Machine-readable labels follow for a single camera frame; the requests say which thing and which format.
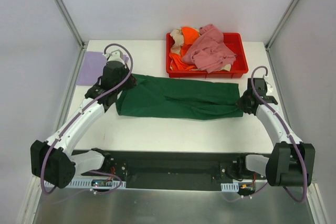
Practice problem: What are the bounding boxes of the right white cable duct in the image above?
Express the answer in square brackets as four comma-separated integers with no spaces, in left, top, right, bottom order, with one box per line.
[220,182,239,193]

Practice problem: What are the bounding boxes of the front aluminium rail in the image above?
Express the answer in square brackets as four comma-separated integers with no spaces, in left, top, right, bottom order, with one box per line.
[34,156,318,183]

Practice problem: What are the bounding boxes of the left aluminium frame post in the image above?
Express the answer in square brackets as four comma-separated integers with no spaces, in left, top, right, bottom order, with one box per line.
[54,0,86,48]

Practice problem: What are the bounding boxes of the green t shirt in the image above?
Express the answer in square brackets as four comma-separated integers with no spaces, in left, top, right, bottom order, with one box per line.
[115,74,243,120]

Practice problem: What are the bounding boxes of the white cable duct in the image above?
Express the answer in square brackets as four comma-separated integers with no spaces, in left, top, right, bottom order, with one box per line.
[220,182,239,193]
[45,177,127,189]

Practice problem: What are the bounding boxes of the orange t shirt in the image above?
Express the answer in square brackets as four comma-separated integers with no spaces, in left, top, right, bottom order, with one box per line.
[169,27,200,71]

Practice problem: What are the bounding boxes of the aluminium frame post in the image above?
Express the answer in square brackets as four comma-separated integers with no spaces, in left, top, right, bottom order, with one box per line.
[54,0,86,48]
[265,0,300,52]

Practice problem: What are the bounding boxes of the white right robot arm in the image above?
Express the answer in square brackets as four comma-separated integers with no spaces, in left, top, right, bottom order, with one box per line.
[236,78,316,187]

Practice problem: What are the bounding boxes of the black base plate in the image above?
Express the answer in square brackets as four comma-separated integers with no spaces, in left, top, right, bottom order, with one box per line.
[70,147,271,190]

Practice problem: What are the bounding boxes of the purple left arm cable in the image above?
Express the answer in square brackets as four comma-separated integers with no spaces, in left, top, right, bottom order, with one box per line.
[40,43,134,205]

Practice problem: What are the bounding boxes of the folded lavender t shirt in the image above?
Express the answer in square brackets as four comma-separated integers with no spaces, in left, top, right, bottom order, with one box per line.
[76,50,129,86]

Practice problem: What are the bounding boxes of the pink t shirt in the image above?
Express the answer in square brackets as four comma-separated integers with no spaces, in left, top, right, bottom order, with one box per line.
[182,24,236,73]

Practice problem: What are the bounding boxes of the left white cable duct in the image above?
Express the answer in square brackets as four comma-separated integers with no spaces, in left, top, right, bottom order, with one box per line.
[45,177,127,189]

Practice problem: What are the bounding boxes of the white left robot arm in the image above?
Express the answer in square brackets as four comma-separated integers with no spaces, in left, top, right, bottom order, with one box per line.
[30,59,136,188]

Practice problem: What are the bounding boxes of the right aluminium frame post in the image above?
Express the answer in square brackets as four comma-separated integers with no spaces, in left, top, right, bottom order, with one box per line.
[265,0,300,52]

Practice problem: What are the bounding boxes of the red plastic bin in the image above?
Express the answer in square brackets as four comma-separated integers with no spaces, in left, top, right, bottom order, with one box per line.
[165,33,249,79]

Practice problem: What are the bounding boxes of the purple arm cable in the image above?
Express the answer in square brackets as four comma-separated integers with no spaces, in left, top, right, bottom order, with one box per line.
[220,66,309,204]
[40,43,134,205]

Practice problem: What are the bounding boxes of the beige t shirt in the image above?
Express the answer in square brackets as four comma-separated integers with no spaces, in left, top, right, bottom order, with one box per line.
[170,28,184,55]

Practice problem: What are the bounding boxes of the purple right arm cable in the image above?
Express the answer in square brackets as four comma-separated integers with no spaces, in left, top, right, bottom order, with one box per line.
[220,66,309,204]

